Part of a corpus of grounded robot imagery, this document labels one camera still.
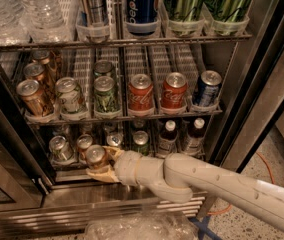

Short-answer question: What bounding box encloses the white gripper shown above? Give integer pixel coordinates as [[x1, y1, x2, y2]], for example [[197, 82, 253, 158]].
[[86, 146, 142, 186]]

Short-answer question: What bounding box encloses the orange can bottom shelf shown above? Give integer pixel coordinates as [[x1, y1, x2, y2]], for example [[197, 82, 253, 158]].
[[85, 145, 109, 169]]

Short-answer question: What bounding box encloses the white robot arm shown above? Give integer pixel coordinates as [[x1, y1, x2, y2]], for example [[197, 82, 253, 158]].
[[87, 147, 284, 232]]

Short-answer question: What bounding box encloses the silver blue can bottom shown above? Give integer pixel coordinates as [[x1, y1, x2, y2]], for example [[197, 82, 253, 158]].
[[106, 132, 123, 148]]

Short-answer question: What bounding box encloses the green can bottom shelf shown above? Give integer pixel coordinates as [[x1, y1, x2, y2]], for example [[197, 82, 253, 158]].
[[133, 131, 149, 156]]

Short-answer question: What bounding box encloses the green can shelf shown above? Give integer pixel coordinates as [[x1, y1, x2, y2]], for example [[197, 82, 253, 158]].
[[164, 0, 204, 22], [133, 131, 149, 156]]

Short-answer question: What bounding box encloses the silver can bottom left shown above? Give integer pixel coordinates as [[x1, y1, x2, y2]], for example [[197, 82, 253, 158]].
[[49, 136, 73, 162]]

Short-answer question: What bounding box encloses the green can front middle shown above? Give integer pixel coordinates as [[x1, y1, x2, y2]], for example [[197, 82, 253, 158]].
[[94, 76, 119, 113]]

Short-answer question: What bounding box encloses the white green can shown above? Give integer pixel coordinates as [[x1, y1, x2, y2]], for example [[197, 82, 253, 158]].
[[55, 77, 86, 114]]

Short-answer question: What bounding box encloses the red coca-cola can left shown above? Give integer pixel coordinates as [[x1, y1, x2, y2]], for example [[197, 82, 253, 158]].
[[128, 74, 153, 111]]

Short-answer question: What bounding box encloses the red coca-cola can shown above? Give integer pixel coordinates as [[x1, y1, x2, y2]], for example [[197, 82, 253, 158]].
[[128, 74, 153, 111], [161, 72, 188, 109]]

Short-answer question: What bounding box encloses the green can behind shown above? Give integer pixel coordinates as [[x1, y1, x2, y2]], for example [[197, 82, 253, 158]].
[[93, 60, 116, 79]]

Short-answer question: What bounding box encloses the red coca-cola can right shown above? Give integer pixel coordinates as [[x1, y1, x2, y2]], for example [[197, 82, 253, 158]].
[[161, 72, 188, 109]]

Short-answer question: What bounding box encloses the gold can front left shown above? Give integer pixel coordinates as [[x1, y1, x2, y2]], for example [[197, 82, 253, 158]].
[[16, 79, 54, 117]]

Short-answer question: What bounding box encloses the fridge glass door left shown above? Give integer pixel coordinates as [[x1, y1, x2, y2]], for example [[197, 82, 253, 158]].
[[0, 110, 43, 212]]

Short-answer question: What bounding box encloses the gold can middle row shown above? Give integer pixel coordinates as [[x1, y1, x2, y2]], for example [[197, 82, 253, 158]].
[[23, 62, 55, 103]]

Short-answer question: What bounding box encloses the gold can row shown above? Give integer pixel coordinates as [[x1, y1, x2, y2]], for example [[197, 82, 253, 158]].
[[31, 50, 62, 82], [23, 62, 55, 103]]

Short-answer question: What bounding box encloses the blue can middle shelf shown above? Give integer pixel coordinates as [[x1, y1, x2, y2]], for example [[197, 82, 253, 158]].
[[192, 70, 222, 107]]

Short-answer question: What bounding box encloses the gold can back row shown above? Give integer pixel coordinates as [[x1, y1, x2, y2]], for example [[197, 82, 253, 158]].
[[31, 50, 62, 82]]

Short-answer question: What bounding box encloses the blue pepsi can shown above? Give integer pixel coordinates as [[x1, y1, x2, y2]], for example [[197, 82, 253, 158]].
[[125, 0, 158, 36]]

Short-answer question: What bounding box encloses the slim silver plaid can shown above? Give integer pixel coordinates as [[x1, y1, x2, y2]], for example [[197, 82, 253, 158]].
[[81, 0, 109, 27]]

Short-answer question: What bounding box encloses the green can top shelf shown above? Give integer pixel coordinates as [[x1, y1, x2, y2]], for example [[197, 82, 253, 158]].
[[164, 0, 204, 22]]

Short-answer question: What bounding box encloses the fridge door right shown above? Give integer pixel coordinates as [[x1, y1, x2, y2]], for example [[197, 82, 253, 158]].
[[206, 0, 284, 172]]

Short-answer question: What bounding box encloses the brown bottle white cap left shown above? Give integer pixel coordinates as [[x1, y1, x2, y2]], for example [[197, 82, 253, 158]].
[[157, 120, 177, 157]]

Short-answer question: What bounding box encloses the brown bottle white cap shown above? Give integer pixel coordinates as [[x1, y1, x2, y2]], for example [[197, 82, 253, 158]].
[[181, 118, 205, 154], [157, 120, 177, 157]]

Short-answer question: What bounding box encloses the clear plastic wrap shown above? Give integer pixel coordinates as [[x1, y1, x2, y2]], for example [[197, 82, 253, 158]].
[[84, 212, 198, 240]]

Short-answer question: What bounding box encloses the brown bottle white cap right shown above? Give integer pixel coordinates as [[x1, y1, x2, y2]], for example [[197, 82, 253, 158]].
[[181, 118, 205, 154]]

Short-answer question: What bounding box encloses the blue floor tape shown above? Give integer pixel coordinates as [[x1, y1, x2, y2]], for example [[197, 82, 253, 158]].
[[189, 216, 222, 240]]

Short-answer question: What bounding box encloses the orange power cable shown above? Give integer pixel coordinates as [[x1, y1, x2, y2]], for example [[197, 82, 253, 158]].
[[207, 151, 276, 216]]

